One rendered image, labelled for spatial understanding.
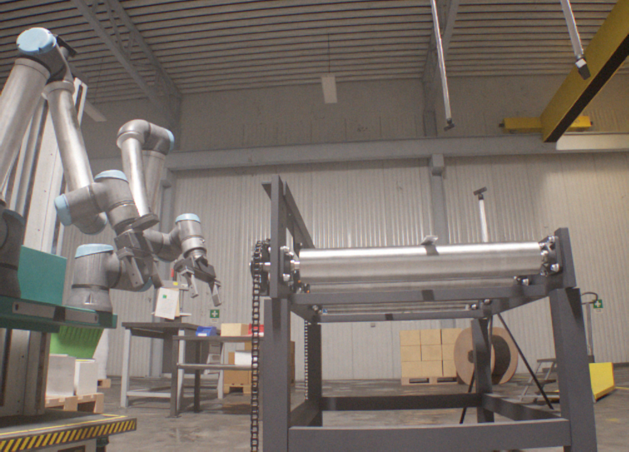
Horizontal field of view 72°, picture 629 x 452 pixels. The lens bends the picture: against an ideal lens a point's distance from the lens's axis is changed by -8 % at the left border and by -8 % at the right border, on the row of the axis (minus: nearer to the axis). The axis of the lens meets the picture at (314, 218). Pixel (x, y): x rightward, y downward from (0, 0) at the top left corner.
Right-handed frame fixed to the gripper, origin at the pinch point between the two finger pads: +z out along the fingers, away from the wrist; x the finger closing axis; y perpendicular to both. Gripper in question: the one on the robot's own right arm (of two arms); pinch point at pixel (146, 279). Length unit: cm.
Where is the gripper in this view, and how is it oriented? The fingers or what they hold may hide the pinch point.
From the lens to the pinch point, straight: 137.3
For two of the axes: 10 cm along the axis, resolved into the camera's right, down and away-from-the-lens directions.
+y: -9.0, 4.3, 0.2
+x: -1.0, -1.7, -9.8
